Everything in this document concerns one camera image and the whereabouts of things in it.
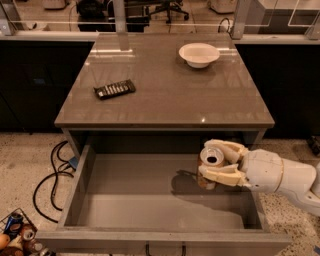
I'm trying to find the orange fruit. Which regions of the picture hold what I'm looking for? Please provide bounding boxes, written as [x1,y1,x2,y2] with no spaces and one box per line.
[0,234,10,250]

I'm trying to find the black office chair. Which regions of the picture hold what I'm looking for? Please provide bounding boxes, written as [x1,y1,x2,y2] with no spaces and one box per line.
[148,0,189,24]

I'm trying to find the open grey top drawer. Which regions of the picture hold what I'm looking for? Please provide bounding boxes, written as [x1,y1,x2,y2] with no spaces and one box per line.
[38,133,291,256]

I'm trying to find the grey cabinet table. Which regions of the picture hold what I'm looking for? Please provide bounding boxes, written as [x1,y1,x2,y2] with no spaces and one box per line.
[55,33,274,155]

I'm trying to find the wire basket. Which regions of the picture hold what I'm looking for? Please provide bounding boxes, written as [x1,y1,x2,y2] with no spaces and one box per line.
[0,208,37,256]

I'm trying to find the orange soda can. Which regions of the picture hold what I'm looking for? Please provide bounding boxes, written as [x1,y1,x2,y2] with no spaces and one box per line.
[197,146,225,190]

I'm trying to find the white bowl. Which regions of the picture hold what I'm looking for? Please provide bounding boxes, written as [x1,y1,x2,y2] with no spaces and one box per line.
[179,43,220,69]

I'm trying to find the blue cable plug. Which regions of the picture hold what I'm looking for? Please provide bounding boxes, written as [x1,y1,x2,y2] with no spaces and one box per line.
[68,157,78,170]

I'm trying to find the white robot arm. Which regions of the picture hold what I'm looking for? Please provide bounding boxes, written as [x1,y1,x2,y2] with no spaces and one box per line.
[197,139,320,216]

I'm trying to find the brown soda can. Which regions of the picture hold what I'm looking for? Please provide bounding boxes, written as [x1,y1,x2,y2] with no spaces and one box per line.
[20,224,37,241]

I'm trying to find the black floor cable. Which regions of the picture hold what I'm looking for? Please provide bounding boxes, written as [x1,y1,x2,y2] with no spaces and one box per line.
[32,140,75,224]

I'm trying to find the dark snack bar packet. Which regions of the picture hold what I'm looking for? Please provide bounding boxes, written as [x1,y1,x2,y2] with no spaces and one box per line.
[94,79,136,100]

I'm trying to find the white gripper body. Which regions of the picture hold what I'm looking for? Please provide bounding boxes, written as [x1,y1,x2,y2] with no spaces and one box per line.
[240,149,283,193]

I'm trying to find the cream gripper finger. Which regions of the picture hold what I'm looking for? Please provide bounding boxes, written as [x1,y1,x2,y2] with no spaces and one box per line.
[204,139,249,164]
[198,164,248,187]

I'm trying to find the blue soda can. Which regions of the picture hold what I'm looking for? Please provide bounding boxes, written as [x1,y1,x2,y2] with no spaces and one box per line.
[4,212,23,240]

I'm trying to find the black drawer handle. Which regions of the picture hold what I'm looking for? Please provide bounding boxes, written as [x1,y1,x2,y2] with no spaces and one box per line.
[145,244,187,256]

